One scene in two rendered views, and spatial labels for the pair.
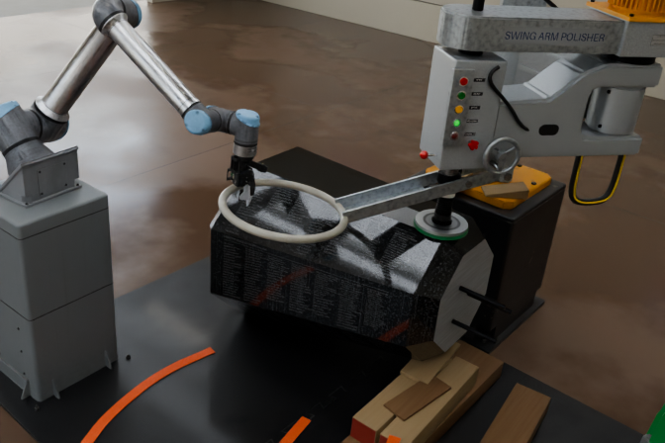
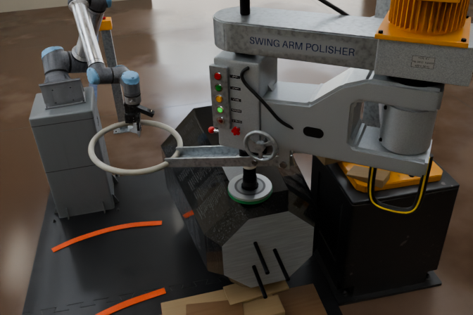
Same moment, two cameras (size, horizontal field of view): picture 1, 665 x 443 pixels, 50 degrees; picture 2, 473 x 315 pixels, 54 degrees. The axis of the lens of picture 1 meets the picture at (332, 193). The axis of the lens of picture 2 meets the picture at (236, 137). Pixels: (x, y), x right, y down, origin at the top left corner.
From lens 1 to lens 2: 2.00 m
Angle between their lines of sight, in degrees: 37
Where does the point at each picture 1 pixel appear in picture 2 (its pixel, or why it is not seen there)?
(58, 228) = (57, 125)
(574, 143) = (343, 150)
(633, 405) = not seen: outside the picture
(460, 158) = (234, 140)
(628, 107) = (402, 127)
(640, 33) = (395, 51)
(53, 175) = (63, 93)
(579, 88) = (338, 99)
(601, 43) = (352, 57)
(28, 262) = (38, 140)
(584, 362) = not seen: outside the picture
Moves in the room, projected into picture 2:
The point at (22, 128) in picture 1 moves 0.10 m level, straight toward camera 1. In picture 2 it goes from (53, 62) to (43, 69)
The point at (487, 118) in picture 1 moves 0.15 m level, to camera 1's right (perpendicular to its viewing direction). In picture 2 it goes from (249, 110) to (279, 121)
